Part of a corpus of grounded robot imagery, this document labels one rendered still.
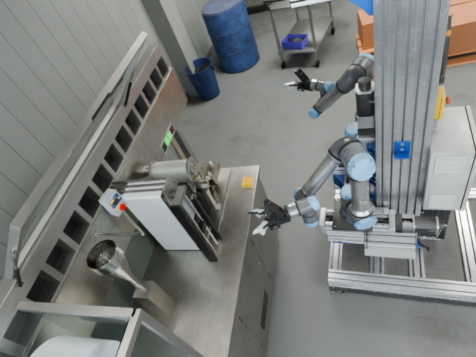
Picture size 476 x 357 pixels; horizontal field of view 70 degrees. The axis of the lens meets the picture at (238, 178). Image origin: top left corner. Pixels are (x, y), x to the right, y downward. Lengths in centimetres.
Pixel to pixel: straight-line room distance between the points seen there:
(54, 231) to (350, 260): 193
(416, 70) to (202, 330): 156
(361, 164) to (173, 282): 124
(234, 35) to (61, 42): 236
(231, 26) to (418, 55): 368
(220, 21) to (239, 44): 41
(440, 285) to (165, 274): 174
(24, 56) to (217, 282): 237
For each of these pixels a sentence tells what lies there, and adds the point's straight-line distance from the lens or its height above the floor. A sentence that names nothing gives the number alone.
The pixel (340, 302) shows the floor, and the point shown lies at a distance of 279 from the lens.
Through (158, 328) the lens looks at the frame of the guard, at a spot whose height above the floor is 146.
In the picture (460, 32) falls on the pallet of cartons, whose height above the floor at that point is 39.
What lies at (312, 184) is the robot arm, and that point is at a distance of 178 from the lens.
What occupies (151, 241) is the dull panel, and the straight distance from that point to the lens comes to 229.
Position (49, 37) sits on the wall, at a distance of 357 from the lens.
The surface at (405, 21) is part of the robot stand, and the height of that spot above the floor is 189.
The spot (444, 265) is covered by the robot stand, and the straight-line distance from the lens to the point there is 272.
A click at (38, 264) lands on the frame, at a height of 160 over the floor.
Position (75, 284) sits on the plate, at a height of 138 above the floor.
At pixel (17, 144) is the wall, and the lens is 320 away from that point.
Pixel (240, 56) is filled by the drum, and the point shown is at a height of 24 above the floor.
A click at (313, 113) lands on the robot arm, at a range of 234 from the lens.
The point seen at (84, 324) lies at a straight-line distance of 139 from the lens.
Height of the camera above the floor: 259
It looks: 45 degrees down
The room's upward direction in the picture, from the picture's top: 25 degrees counter-clockwise
